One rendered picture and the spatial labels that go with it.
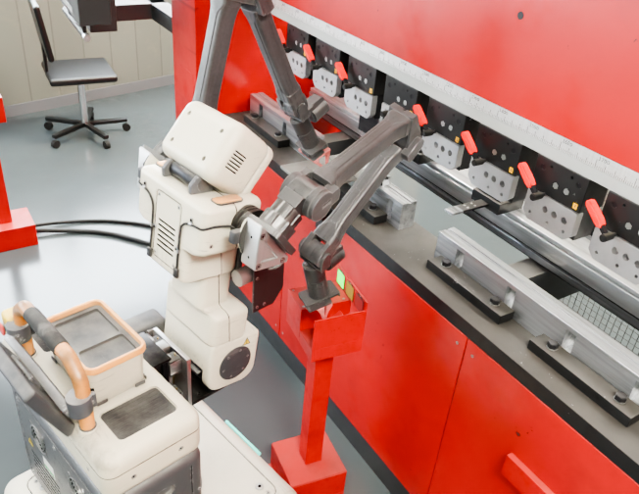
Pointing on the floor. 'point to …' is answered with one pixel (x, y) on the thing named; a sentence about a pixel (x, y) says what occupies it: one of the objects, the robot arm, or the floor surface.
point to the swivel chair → (91, 69)
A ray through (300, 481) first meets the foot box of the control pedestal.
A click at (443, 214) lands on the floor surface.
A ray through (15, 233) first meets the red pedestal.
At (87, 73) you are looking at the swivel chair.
